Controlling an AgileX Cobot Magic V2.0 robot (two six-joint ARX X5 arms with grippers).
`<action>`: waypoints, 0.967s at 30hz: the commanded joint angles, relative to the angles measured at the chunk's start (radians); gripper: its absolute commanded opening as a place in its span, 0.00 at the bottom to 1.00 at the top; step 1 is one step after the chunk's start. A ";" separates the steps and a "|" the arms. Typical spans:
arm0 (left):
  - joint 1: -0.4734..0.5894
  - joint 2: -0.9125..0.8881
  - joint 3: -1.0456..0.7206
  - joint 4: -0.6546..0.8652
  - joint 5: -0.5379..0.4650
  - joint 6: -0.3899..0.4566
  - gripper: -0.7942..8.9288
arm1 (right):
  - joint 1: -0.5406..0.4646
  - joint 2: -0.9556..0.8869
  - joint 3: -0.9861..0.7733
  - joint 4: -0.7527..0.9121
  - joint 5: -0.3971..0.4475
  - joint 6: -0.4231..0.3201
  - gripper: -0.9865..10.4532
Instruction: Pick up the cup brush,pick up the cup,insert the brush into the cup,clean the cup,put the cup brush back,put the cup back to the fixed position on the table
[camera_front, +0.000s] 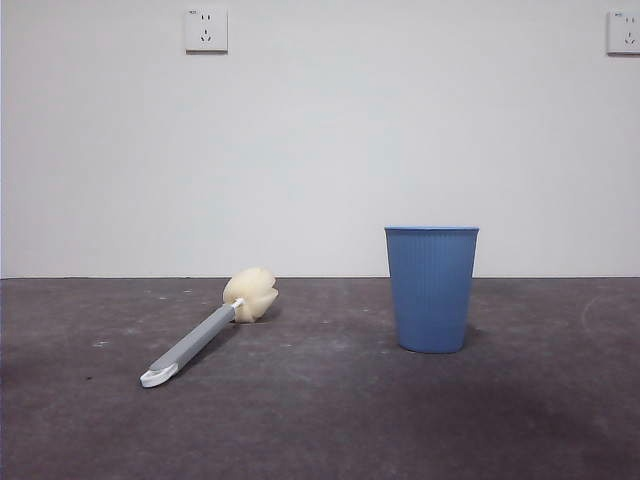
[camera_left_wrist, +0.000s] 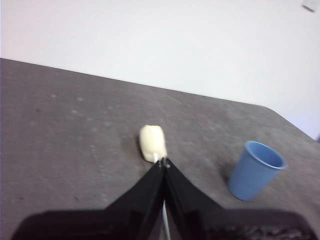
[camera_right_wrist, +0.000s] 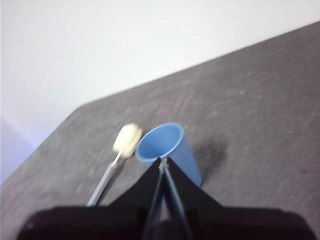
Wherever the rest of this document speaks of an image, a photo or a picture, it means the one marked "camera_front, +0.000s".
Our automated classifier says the blue ribbed plastic cup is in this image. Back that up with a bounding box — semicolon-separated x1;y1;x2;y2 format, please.
383;225;481;355

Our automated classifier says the grey-handled cream sponge cup brush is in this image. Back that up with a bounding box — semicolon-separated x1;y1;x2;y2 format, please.
139;267;279;389

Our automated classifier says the white wall socket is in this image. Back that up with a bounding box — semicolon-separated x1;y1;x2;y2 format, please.
184;7;229;54
606;10;640;56

